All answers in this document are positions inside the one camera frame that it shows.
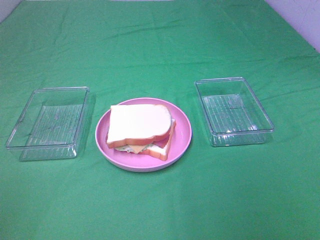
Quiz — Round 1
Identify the left clear plastic tray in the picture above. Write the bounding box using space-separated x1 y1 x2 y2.
5 86 90 161

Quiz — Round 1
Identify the clear plastic tray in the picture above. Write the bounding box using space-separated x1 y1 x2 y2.
5 86 90 161
194 77 275 147

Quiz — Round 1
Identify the yellow toy cheese slice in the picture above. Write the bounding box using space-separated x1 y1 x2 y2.
127 144 149 154

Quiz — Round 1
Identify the toy bacon strip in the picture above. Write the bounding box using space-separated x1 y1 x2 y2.
153 137 169 148

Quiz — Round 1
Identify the pink round plate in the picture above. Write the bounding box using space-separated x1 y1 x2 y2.
95 97 192 172

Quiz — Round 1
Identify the right clear plastic tray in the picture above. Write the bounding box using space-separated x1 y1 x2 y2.
194 77 275 147

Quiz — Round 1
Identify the green tablecloth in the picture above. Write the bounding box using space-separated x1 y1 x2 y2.
0 0 320 240

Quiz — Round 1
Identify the toy lettuce leaf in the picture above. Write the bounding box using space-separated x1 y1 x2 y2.
114 143 152 153

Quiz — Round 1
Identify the toy bread slice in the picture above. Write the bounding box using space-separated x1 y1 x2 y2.
106 104 173 148
139 119 176 161

